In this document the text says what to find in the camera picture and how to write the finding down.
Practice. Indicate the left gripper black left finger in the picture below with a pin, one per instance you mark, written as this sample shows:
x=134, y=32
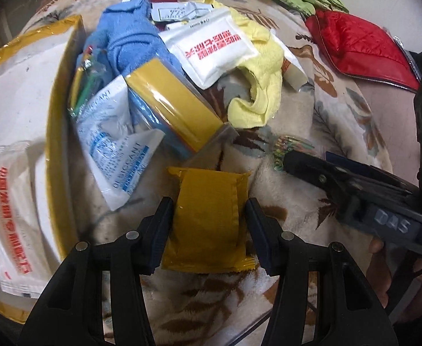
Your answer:
x=69, y=310

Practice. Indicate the yellow microfiber cloth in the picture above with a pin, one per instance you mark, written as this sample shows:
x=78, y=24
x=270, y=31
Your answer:
x=263, y=73

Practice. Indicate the white sachet red text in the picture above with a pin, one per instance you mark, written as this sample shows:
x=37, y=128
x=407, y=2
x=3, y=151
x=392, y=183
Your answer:
x=209, y=47

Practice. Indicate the white crumpled paper packet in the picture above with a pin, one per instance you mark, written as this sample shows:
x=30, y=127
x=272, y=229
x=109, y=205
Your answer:
x=178, y=11

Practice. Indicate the bag of colourful sticks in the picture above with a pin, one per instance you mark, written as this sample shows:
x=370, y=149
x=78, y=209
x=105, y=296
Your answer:
x=287, y=143

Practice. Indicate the leaf-patterned beige blanket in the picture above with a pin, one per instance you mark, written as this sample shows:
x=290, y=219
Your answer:
x=188, y=309

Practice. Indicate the blue sponge yellow wrapped pack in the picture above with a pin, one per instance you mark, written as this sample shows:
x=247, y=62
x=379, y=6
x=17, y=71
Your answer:
x=165, y=100

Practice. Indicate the blue microfiber cloth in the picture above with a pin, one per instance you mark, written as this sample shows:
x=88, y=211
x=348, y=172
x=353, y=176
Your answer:
x=125, y=38

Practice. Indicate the white plastic desiccant pouch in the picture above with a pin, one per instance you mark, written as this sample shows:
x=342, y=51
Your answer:
x=24, y=266

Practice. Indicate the white foam tray yellow tape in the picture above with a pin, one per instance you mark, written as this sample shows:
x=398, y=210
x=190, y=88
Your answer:
x=36, y=70

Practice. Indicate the yellow foil sachet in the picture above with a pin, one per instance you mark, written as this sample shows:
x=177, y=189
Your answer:
x=208, y=234

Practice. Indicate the white desiccant packet blue text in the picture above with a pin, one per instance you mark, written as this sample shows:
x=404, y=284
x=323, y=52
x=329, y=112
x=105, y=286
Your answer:
x=116, y=153

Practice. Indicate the operator right hand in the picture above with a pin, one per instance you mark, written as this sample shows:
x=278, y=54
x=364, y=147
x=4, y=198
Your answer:
x=380, y=279

